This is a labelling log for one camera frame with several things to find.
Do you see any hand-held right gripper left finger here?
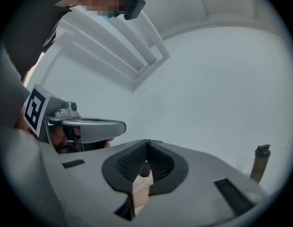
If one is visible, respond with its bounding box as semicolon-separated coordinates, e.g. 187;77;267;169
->
45;139;149;227

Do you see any person's left forearm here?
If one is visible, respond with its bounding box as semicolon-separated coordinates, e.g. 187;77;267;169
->
13;109;31;137

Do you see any black head-mounted camera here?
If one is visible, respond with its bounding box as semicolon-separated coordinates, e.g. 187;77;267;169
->
122;0;147;21

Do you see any dark purple round fruit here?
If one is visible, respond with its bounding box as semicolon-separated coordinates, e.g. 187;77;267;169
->
138;161;151;177

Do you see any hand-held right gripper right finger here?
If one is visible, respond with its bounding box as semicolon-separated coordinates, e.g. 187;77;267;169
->
135;140;271;227

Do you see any brown tumbler with black lid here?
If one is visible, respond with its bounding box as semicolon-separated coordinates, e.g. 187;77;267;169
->
249;144;271;184

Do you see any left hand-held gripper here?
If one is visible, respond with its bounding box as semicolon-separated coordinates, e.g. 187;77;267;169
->
23;83;127;152

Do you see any person's left hand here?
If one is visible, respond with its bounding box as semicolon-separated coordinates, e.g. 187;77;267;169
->
51;126;114;154

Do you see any person's black top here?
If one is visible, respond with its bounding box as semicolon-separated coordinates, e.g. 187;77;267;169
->
0;0;78;80

